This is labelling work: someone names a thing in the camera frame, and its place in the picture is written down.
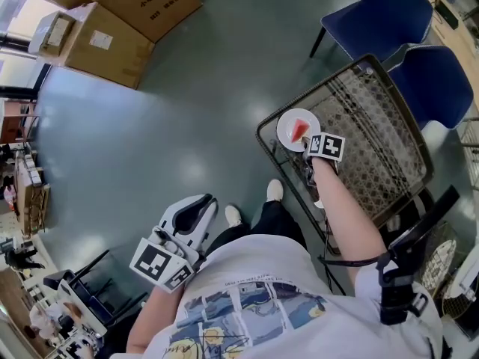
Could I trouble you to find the person's left white shoe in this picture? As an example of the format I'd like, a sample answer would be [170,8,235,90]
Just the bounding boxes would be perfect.
[224,204,243,228]

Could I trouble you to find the small white-topped cardboard box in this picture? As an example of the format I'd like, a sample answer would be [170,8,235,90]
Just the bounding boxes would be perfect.
[28,10,79,56]

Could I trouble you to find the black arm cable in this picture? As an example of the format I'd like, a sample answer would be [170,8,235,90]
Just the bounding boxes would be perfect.
[317,251,390,297]

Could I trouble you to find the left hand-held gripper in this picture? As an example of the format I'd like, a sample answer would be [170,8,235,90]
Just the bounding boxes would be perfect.
[129,193,220,294]

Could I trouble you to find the red food piece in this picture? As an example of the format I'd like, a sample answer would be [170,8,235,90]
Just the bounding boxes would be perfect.
[290,117,311,144]

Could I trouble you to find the medium labelled cardboard box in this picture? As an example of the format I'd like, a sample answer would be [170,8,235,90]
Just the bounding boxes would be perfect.
[61,1,156,90]

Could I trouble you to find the person's white printed shirt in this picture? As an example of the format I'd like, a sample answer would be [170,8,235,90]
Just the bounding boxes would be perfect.
[144,233,446,359]

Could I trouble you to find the person's white shoe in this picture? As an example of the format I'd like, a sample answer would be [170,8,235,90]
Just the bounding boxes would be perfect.
[266,179,284,203]
[224,204,243,228]

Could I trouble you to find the person's left forearm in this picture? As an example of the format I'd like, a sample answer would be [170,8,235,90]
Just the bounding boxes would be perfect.
[125,284,190,355]

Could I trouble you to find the person's black trousers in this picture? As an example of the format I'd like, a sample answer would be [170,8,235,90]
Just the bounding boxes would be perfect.
[204,199,308,256]

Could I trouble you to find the person's right white shoe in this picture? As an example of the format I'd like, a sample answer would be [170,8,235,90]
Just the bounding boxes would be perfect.
[266,179,284,203]

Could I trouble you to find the black arm strap device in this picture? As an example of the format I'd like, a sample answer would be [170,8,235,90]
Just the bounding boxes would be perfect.
[376,251,430,327]

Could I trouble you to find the black frame chair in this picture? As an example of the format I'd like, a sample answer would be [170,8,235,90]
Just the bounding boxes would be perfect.
[43,249,149,327]

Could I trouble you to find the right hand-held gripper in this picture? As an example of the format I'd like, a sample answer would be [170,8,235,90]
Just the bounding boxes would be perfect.
[299,132,346,187]

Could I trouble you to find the blue chair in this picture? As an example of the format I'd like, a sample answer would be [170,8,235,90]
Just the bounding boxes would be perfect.
[387,45,475,131]
[309,0,435,61]

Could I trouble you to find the small white table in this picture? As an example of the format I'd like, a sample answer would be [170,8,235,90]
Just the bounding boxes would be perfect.
[55,277,109,338]

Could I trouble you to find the wooden shelf unit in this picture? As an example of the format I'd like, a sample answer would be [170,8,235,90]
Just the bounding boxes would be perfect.
[13,151,52,237]

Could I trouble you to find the large printed cardboard box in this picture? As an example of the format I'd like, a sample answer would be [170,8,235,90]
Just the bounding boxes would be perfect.
[66,0,204,45]

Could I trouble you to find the black wire mesh rack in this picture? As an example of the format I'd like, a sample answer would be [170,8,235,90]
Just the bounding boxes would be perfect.
[256,53,436,256]

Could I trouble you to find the light wooden desk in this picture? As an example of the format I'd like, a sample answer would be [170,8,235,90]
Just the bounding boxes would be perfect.
[406,0,479,74]

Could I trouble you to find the black chair with jacket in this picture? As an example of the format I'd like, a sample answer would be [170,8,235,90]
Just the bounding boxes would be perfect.
[387,184,461,254]

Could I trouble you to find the empty gold wire chair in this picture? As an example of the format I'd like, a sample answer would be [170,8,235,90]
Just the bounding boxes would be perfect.
[457,117,479,192]

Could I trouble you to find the white round plate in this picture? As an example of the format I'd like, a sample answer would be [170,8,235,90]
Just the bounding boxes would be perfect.
[275,108,322,153]

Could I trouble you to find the brown wooden cabinet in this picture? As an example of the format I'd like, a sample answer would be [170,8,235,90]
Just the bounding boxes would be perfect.
[0,99,40,145]

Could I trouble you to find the black flat device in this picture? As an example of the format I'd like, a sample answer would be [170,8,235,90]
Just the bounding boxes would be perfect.
[433,0,460,30]

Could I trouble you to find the person's right forearm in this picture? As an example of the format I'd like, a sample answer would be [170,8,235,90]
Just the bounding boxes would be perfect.
[311,158,388,282]

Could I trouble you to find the large window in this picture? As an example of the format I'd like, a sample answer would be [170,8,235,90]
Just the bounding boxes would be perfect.
[0,0,52,100]

